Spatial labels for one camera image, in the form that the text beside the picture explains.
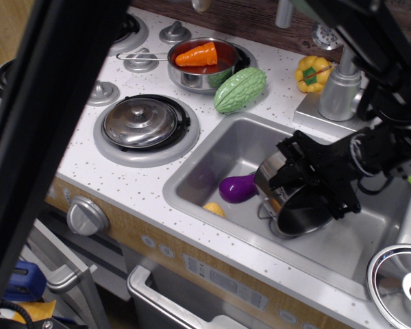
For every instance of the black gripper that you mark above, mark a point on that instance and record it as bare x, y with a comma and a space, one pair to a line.
309, 162

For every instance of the large steel pot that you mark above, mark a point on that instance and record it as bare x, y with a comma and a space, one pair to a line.
296, 207

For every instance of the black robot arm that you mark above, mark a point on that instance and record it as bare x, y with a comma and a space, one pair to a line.
383, 53

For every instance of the grey sink basin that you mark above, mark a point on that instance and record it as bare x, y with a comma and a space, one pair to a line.
337, 254

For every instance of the purple toy eggplant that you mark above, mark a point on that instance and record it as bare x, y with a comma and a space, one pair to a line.
238, 189

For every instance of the silver toy faucet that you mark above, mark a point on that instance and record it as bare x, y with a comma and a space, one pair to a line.
333, 112

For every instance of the yellow toy corn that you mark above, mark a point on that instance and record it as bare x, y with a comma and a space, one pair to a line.
214, 208

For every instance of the green toy bitter gourd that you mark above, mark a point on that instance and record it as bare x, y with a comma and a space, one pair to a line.
239, 90

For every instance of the yellow toy bell pepper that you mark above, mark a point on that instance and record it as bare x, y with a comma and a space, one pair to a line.
312, 74

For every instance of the black burner front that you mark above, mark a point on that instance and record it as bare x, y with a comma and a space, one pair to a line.
179, 144

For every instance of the hanging steel strainer ladle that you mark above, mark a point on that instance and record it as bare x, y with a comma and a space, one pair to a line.
324, 37

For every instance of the small steel saucepan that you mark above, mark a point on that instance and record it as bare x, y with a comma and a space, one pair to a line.
202, 79

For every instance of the orange toy carrot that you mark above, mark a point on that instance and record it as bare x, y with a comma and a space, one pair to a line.
202, 55

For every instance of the steel lid bottom right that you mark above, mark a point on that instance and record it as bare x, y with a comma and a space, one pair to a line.
388, 278

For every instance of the steel lid on burner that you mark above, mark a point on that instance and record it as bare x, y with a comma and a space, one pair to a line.
138, 123

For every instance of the silver stove knob top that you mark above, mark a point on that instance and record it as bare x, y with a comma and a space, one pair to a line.
174, 33

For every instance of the silver stove knob centre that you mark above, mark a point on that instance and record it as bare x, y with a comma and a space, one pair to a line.
141, 62

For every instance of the silver stove knob left-middle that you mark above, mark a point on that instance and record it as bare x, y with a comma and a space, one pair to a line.
103, 93

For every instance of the black coil burner back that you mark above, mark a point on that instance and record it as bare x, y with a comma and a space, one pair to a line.
133, 33

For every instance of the silver oven dial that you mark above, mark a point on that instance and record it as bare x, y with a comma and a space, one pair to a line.
85, 218

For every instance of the black foreground pole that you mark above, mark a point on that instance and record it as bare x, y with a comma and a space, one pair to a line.
59, 59

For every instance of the blue clamp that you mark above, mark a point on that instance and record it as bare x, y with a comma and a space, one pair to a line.
26, 284

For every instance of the hanging silver utensil handle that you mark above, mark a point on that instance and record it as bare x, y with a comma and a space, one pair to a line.
284, 14

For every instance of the silver dishwasher door handle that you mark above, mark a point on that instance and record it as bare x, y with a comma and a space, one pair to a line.
177, 316

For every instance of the silver oven door handle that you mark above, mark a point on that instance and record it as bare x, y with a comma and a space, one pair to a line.
61, 267

